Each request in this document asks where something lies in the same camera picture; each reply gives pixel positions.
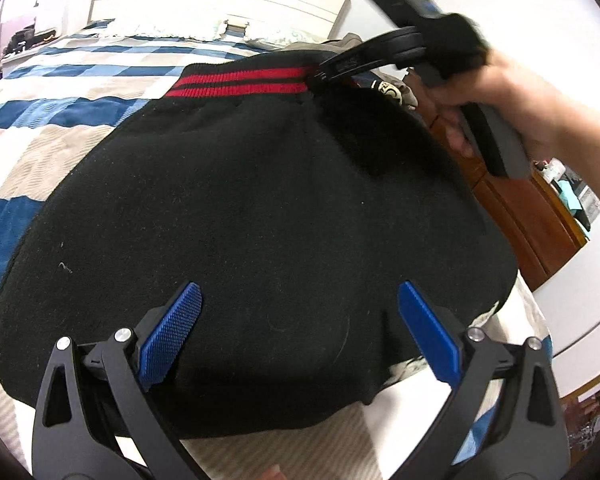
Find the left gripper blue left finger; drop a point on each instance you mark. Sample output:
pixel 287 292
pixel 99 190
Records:
pixel 92 417

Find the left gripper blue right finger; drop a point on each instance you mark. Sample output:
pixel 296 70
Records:
pixel 527 436

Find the black varsity jacket red stripes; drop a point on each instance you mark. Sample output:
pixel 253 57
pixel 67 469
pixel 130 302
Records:
pixel 298 211

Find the dark navy clothes pile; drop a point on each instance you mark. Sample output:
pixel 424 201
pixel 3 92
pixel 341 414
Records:
pixel 380 67

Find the person's right hand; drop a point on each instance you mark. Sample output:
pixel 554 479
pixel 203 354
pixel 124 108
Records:
pixel 527 102

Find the brown wooden dresser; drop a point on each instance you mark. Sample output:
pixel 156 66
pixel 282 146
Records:
pixel 540 228

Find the clutter on dresser top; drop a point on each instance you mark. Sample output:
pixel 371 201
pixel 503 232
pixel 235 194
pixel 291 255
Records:
pixel 573 192

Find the white framed headboard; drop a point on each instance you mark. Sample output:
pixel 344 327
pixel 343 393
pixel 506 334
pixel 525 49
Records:
pixel 275 23

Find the blue white checkered bedspread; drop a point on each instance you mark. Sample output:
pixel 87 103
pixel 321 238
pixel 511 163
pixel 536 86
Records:
pixel 53 110

